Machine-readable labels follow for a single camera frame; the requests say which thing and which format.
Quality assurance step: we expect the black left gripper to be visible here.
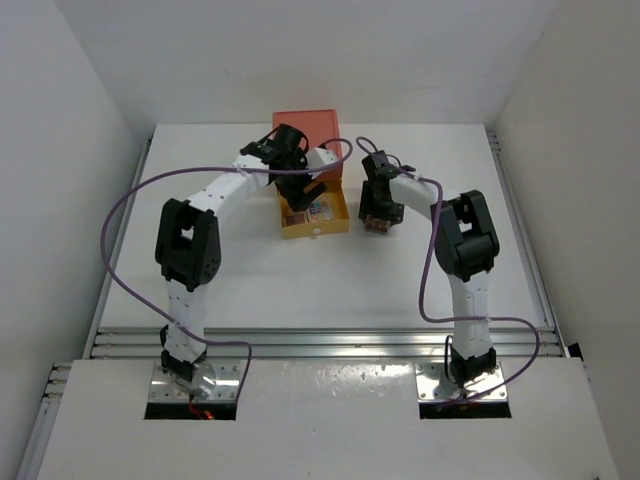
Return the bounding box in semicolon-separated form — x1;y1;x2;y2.
273;147;324;211

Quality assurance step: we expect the small colourful palette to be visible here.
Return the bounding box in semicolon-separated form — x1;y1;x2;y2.
363;215;391;235

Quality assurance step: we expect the orange drawer organizer box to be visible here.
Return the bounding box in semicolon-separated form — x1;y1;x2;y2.
271;106;346;182

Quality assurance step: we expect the yellow drawer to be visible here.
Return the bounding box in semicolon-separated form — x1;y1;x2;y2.
277;180;350;239

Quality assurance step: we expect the square colourful eyeshadow palette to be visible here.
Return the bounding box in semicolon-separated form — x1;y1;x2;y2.
306;200;334;223

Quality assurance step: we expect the small square copper palette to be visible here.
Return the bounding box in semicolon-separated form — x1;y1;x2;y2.
284;212;307;227

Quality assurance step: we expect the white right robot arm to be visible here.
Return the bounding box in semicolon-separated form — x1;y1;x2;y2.
359;151;499;387

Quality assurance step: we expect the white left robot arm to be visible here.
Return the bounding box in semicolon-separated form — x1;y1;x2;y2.
155;124;338;385

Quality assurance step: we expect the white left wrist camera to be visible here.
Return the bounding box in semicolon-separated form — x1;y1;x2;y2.
306;147;341;176

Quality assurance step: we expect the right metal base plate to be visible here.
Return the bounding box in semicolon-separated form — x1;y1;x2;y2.
414;360;512;404

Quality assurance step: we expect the metal base plate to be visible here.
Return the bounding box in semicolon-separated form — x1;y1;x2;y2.
414;360;512;404
147;361;241;404

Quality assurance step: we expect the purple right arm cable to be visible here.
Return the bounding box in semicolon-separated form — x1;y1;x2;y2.
355;136;543;401

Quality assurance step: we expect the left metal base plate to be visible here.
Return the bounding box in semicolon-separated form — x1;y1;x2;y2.
147;361;241;404

